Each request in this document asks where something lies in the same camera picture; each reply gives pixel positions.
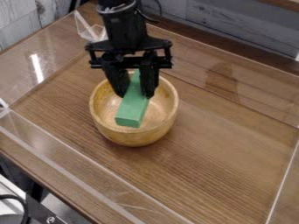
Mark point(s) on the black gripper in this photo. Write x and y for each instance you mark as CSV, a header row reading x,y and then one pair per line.
x,y
134,48

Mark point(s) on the green rectangular block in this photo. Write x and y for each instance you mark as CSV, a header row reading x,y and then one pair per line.
x,y
133,104

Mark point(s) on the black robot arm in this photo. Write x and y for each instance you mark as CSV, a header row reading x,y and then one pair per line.
x,y
118,5

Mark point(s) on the brown wooden bowl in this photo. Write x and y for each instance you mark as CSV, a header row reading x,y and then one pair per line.
x,y
158,116

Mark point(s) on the clear acrylic corner bracket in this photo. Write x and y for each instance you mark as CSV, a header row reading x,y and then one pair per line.
x,y
92,33

